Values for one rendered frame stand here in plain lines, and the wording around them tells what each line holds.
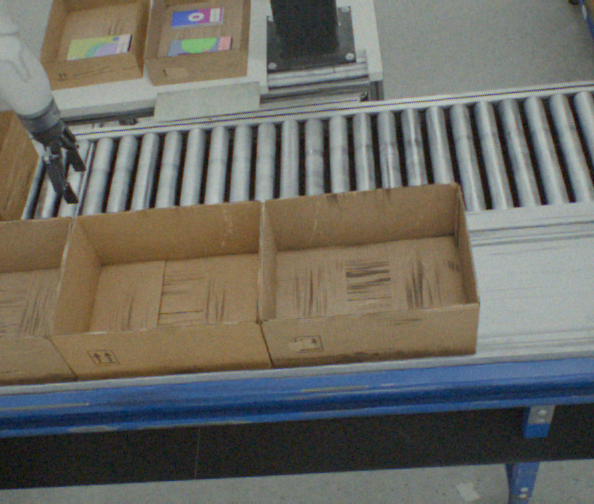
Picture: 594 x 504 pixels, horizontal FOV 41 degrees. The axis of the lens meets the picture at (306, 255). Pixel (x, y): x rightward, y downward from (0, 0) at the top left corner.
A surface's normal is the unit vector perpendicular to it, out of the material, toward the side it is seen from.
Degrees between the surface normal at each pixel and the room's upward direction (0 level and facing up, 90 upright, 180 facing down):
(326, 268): 3
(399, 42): 0
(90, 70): 91
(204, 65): 91
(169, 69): 91
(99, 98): 0
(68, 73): 91
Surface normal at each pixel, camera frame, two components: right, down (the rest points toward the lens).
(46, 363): 0.01, 0.79
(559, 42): -0.12, -0.61
